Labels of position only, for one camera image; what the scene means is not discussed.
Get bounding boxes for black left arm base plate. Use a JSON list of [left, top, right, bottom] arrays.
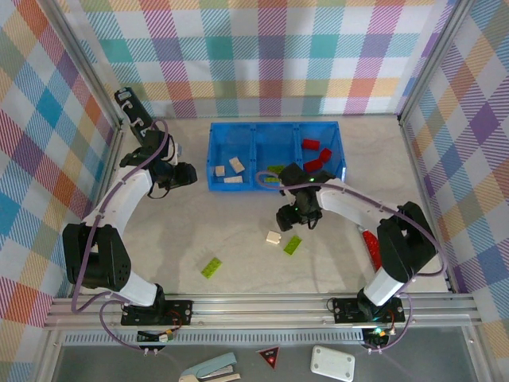
[[120, 298, 195, 328]]

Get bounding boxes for slotted metal cable duct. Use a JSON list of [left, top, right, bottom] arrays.
[[62, 332, 366, 346]]

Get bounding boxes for aluminium mounting rail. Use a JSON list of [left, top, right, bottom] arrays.
[[42, 292, 485, 332]]

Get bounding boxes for aluminium frame post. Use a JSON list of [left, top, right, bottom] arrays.
[[396, 0, 474, 125], [41, 0, 125, 134]]

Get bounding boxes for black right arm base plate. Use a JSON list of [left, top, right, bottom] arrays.
[[332, 296, 406, 324]]

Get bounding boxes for right small controller board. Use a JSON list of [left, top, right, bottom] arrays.
[[362, 325, 390, 355]]

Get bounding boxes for blue three-compartment bin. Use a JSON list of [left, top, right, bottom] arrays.
[[206, 120, 348, 193]]

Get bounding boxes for left small controller board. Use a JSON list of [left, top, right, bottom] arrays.
[[136, 328, 177, 357]]

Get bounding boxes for aluminium side rail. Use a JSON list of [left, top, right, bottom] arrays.
[[71, 126, 125, 296], [398, 115, 458, 294]]

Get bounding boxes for white rectangular plate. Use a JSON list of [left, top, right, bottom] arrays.
[[309, 345, 356, 382]]

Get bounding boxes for small controller board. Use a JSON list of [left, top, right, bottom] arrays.
[[136, 328, 177, 357], [362, 325, 390, 355]]

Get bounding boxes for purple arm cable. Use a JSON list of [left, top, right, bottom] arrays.
[[254, 170, 446, 354], [70, 118, 170, 352]]

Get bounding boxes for light blue stapler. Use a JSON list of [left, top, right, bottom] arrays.
[[177, 351, 243, 382]]

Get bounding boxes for black power strip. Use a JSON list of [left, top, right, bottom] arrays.
[[114, 87, 154, 146]]

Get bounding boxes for red triangular badge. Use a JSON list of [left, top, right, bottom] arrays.
[[256, 345, 281, 370]]

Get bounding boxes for long red lego brick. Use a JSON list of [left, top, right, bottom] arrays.
[[357, 226, 383, 274]]

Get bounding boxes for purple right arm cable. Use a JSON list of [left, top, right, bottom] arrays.
[[254, 170, 446, 354]]

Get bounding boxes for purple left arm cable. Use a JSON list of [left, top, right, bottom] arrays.
[[70, 118, 170, 352]]

